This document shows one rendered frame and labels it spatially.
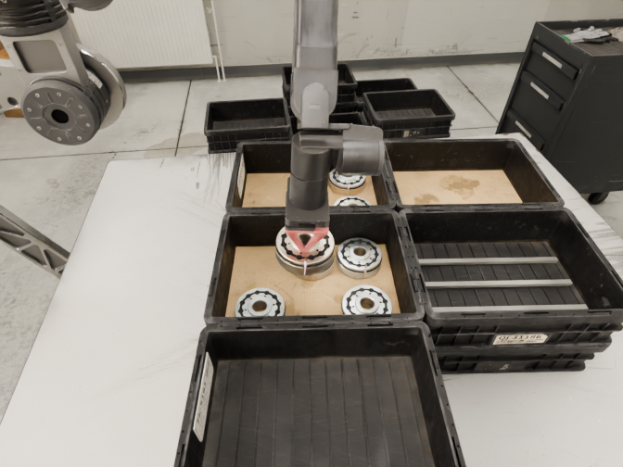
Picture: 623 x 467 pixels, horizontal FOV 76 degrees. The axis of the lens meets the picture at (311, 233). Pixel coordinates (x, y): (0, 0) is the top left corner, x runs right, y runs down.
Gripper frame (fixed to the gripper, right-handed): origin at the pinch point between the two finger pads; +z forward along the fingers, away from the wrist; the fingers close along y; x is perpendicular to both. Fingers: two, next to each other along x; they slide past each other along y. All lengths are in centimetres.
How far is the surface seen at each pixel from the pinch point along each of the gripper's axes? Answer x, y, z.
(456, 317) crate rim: -27.8, -9.2, 9.6
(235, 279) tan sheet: 14.0, 8.0, 23.2
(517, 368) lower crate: -48, -10, 29
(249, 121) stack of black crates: 24, 139, 63
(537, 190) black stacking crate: -61, 31, 12
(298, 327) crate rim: 0.3, -10.8, 11.6
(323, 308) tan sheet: -5.3, -0.2, 21.5
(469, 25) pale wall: -155, 333, 70
